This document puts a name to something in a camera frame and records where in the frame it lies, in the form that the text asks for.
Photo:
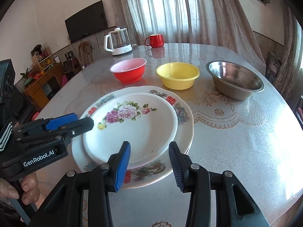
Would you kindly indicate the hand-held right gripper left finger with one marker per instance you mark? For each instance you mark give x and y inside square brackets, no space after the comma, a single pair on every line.
[122,167]

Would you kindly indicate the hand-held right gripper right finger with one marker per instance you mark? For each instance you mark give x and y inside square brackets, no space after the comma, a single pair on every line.
[176,167]

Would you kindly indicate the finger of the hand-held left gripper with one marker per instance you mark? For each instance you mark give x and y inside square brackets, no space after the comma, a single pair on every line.
[61,121]
[81,125]

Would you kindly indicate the white plate with rose print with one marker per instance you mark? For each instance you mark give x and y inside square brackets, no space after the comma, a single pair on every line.
[137,132]

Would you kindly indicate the white plate with red characters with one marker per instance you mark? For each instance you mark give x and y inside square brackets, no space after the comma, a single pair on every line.
[182,113]

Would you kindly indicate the red plastic bowl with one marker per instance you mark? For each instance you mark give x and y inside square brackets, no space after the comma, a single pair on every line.
[129,75]

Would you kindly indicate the yellow plastic bowl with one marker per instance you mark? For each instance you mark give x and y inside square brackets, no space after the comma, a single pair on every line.
[177,80]

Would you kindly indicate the stainless steel bowl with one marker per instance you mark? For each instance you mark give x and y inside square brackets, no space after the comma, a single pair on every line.
[234,89]

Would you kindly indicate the person's left hand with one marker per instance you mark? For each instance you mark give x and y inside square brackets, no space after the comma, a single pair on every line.
[29,189]

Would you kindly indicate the white orange trash bin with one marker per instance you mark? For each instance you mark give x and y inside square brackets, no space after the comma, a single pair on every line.
[36,115]

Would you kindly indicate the pink plastic basin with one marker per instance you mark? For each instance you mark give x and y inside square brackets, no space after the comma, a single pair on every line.
[64,81]

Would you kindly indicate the black sofa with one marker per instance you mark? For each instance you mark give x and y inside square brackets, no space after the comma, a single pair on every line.
[23,108]

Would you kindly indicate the wooden desk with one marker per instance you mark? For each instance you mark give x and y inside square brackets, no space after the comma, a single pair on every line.
[37,87]

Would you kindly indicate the small brown speaker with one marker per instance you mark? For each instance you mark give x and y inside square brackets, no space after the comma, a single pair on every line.
[69,66]

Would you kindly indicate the potted green plant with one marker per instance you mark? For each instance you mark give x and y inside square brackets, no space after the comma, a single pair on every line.
[26,76]

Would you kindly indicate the wooden shelf with ornaments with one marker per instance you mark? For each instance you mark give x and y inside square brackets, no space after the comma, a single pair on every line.
[42,59]

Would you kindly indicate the wooden chair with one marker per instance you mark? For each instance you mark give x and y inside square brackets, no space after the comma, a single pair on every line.
[85,52]

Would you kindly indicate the white glass electric kettle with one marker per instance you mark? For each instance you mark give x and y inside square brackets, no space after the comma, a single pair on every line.
[122,49]

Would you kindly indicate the red mug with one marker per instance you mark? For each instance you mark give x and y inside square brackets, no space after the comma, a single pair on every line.
[156,41]

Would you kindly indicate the beige drape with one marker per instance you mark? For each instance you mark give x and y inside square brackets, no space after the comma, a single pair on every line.
[229,23]
[119,9]

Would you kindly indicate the dark chair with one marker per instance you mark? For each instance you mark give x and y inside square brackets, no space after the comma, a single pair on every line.
[298,108]

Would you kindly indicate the patterned cushion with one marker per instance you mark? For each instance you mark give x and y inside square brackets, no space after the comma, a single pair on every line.
[273,67]

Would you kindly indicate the sheer white curtain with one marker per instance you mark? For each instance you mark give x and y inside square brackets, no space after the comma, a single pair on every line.
[165,11]

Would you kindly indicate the beige side window curtain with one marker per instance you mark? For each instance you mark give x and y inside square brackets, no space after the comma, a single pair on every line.
[288,52]

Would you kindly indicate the black wall television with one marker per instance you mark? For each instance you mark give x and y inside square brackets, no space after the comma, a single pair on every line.
[85,22]

